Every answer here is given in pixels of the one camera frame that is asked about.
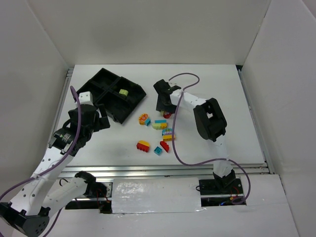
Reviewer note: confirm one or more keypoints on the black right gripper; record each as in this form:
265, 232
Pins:
162, 103

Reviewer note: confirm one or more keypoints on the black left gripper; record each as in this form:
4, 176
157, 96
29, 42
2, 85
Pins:
102, 118

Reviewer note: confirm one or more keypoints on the red curved arch brick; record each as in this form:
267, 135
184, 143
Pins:
167, 115

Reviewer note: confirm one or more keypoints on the yellow curved top brick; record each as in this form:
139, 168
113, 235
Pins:
143, 143

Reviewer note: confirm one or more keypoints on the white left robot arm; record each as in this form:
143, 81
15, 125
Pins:
30, 210

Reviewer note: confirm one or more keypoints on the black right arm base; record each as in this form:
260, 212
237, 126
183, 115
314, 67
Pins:
228, 185

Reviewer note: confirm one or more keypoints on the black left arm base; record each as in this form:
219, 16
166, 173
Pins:
94, 190

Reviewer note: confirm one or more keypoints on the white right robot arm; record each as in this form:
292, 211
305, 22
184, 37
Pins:
210, 123

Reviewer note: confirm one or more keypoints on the small yellow curved brick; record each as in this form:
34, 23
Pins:
163, 125

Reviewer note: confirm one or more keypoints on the light green curved brick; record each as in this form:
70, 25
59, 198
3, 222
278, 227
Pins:
156, 126

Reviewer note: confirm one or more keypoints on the small teal square brick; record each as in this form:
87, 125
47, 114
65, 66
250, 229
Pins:
147, 122

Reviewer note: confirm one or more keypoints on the teal frog-print round brick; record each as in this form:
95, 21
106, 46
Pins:
167, 131

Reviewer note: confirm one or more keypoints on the black four-compartment bin tray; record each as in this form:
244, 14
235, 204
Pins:
105, 87

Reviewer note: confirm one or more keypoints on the yellow flower-print arch brick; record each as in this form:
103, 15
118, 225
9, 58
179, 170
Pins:
142, 119

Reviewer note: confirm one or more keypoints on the red curved slope brick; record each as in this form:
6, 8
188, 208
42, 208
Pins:
165, 146

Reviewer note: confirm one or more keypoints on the teal flat square brick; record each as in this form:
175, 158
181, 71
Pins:
158, 150

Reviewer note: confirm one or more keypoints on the white foam cover panel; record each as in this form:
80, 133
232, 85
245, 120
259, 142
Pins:
158, 195

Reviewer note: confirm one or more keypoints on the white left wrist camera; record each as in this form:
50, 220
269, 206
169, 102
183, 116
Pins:
86, 98

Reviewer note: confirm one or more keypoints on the aluminium front rail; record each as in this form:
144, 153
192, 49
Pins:
153, 171

